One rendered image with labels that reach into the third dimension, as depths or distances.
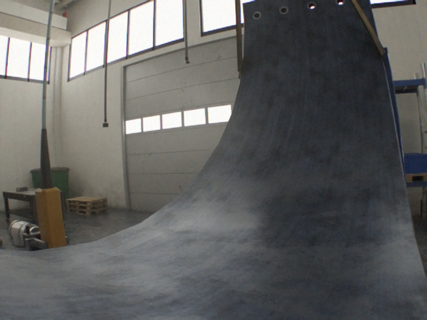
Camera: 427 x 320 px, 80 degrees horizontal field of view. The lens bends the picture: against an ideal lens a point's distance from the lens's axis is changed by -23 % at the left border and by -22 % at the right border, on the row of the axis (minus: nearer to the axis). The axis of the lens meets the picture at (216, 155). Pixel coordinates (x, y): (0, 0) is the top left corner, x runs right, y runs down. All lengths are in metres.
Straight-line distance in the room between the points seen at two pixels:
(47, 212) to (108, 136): 9.18
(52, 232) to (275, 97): 1.00
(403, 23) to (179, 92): 6.03
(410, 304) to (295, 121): 0.92
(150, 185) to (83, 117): 3.80
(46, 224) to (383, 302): 0.96
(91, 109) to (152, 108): 2.76
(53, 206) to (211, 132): 7.06
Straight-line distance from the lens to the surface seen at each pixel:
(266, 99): 1.32
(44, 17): 12.62
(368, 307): 0.37
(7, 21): 11.78
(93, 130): 10.77
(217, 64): 8.11
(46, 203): 1.05
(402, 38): 7.31
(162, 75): 9.02
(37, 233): 1.17
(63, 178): 11.25
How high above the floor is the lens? 1.59
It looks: level
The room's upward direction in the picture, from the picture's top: 3 degrees counter-clockwise
